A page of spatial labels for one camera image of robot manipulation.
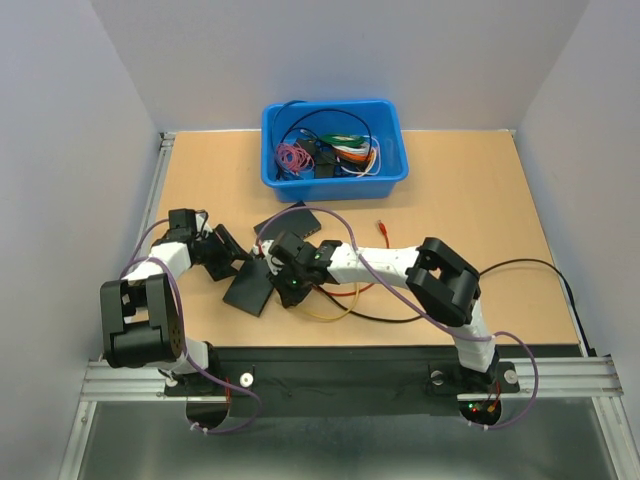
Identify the large black network switch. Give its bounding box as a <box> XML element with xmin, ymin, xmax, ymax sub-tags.
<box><xmin>223</xmin><ymin>258</ymin><xmax>274</xmax><ymax>317</ymax></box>

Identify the yellow ethernet cable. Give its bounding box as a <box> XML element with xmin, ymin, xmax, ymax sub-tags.
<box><xmin>299</xmin><ymin>282</ymin><xmax>362</xmax><ymax>322</ymax></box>

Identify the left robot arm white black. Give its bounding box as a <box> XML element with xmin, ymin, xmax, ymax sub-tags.
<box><xmin>99</xmin><ymin>208</ymin><xmax>250</xmax><ymax>394</ymax></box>

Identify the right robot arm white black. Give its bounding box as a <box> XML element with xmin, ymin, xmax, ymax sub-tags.
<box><xmin>259</xmin><ymin>231</ymin><xmax>499</xmax><ymax>390</ymax></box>

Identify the black adapter in bin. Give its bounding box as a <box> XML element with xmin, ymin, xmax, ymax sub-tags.
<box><xmin>296</xmin><ymin>138</ymin><xmax>338</xmax><ymax>179</ymax></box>

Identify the blue plastic bin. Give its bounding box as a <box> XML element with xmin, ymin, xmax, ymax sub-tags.
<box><xmin>261</xmin><ymin>99</ymin><xmax>409</xmax><ymax>202</ymax></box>

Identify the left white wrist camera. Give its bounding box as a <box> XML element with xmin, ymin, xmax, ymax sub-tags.
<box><xmin>195</xmin><ymin>209</ymin><xmax>212</xmax><ymax>240</ymax></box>

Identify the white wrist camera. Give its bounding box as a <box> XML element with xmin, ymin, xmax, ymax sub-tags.
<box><xmin>252</xmin><ymin>240</ymin><xmax>284</xmax><ymax>275</ymax></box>
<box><xmin>195</xmin><ymin>209</ymin><xmax>212</xmax><ymax>240</ymax></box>

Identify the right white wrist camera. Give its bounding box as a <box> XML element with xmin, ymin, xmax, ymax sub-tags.
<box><xmin>252</xmin><ymin>240</ymin><xmax>284</xmax><ymax>275</ymax></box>

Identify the small black network switch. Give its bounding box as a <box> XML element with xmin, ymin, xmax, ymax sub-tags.
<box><xmin>253</xmin><ymin>201</ymin><xmax>322</xmax><ymax>240</ymax></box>

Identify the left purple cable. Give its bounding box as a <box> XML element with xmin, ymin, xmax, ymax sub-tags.
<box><xmin>119</xmin><ymin>217</ymin><xmax>264</xmax><ymax>436</ymax></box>

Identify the red ethernet cable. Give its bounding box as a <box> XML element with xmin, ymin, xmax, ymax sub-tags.
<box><xmin>319</xmin><ymin>218</ymin><xmax>394</xmax><ymax>297</ymax></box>

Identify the pink coiled cable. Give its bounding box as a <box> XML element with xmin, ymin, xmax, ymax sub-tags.
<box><xmin>275</xmin><ymin>142</ymin><xmax>315</xmax><ymax>174</ymax></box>

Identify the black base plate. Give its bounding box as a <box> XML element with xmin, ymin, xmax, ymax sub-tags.
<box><xmin>165</xmin><ymin>346</ymin><xmax>520</xmax><ymax>424</ymax></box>

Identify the green white orange cable bundle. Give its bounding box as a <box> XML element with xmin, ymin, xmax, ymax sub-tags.
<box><xmin>319</xmin><ymin>130</ymin><xmax>382</xmax><ymax>179</ymax></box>

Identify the black cable in bin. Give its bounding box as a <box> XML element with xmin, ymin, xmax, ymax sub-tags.
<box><xmin>272</xmin><ymin>101</ymin><xmax>374</xmax><ymax>151</ymax></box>

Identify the black cable on table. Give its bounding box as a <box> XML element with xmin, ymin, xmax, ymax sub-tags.
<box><xmin>319</xmin><ymin>258</ymin><xmax>594</xmax><ymax>351</ymax></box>

